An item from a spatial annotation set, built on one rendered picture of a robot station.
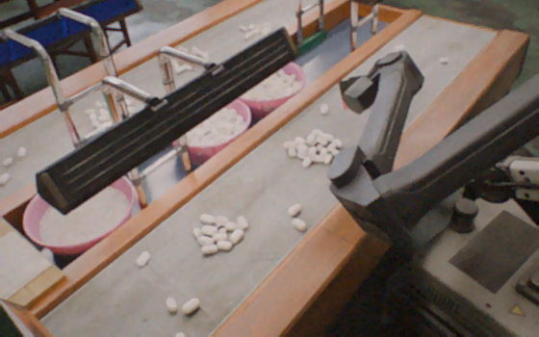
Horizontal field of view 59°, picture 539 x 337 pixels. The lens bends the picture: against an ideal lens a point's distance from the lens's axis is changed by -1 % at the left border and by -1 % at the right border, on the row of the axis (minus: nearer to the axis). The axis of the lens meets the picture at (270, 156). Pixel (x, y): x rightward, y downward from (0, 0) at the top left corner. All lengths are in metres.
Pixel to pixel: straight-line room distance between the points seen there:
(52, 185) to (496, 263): 1.15
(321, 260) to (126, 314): 0.41
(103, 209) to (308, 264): 0.55
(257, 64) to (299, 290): 0.47
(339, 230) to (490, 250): 0.56
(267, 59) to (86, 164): 0.45
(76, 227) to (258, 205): 0.44
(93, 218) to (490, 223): 1.12
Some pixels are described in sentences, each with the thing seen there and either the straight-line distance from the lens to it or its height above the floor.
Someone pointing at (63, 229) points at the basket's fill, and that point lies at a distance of 1.28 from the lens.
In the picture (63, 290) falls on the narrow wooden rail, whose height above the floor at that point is 0.76.
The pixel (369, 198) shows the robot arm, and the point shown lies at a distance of 0.59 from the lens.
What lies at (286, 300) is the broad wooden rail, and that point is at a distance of 0.97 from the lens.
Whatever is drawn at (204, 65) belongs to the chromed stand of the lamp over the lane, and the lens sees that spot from 0.97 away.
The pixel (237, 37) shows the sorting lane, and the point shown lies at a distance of 1.97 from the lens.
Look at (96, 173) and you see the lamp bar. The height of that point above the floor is 1.07.
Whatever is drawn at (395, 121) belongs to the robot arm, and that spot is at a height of 1.11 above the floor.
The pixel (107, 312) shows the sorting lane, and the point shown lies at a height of 0.74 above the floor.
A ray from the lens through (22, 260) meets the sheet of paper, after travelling 1.18.
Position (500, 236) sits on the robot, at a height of 0.48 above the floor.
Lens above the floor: 1.57
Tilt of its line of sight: 39 degrees down
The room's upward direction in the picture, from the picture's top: 4 degrees counter-clockwise
